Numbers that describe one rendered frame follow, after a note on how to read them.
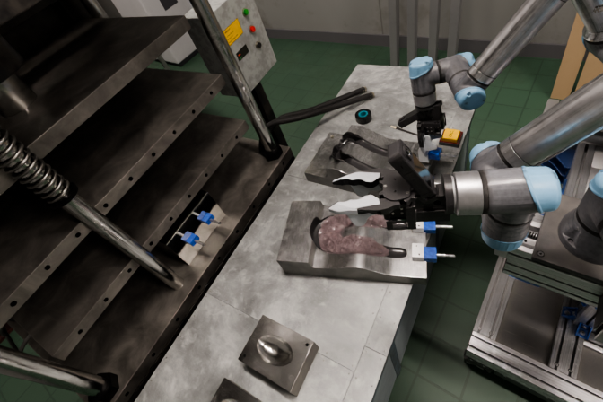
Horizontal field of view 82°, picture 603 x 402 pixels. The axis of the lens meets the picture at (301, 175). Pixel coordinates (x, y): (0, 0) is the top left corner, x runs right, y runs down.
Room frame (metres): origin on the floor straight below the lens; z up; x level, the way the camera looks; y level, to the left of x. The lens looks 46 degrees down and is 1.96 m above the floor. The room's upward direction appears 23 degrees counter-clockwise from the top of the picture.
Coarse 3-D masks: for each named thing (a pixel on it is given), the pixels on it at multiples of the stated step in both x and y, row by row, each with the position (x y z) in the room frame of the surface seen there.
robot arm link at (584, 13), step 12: (576, 0) 0.76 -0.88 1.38; (588, 0) 0.73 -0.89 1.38; (600, 0) 0.72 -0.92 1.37; (588, 12) 0.74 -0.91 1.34; (600, 12) 0.72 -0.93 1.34; (588, 24) 0.74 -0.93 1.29; (600, 24) 0.72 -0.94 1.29; (588, 36) 0.75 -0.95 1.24; (600, 36) 0.71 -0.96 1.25; (588, 48) 0.77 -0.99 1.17; (600, 48) 0.71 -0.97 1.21; (600, 60) 0.70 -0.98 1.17
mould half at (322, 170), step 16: (352, 128) 1.12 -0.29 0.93; (368, 128) 1.09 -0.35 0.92; (352, 144) 1.03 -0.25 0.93; (384, 144) 1.00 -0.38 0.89; (416, 144) 0.93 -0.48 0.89; (320, 160) 1.09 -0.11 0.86; (336, 160) 0.98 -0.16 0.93; (368, 160) 0.95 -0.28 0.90; (384, 160) 0.93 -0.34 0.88; (320, 176) 1.00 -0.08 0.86; (336, 176) 0.94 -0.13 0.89
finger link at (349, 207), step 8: (352, 200) 0.37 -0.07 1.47; (360, 200) 0.36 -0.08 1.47; (368, 200) 0.36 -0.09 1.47; (376, 200) 0.35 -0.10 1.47; (328, 208) 0.38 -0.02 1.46; (336, 208) 0.37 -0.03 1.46; (344, 208) 0.36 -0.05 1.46; (352, 208) 0.35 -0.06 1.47; (352, 216) 0.36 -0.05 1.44; (360, 216) 0.35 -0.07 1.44; (368, 216) 0.35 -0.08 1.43; (360, 224) 0.35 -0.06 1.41
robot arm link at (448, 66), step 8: (456, 56) 0.86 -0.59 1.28; (464, 56) 0.84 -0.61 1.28; (472, 56) 0.83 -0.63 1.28; (440, 64) 0.86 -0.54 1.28; (448, 64) 0.85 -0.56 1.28; (456, 64) 0.83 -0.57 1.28; (464, 64) 0.82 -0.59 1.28; (472, 64) 0.82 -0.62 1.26; (440, 72) 0.84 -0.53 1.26; (448, 72) 0.83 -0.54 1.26; (456, 72) 0.79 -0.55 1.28; (440, 80) 0.84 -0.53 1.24; (448, 80) 0.81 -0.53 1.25
